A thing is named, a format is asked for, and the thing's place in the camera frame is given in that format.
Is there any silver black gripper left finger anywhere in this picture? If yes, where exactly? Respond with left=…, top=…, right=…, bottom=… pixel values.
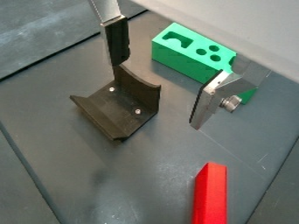
left=88, top=0, right=130, bottom=67

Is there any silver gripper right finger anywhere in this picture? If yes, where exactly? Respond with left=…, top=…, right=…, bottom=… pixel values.
left=190, top=54, right=271, bottom=130

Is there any red double-square block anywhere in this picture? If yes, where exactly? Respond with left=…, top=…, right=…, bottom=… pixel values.
left=191, top=162, right=227, bottom=224

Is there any green shape sorting board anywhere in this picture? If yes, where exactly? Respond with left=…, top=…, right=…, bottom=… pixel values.
left=151, top=22, right=258, bottom=105

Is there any black curved holder stand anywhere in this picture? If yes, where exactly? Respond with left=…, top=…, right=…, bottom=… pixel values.
left=70, top=65, right=162, bottom=141

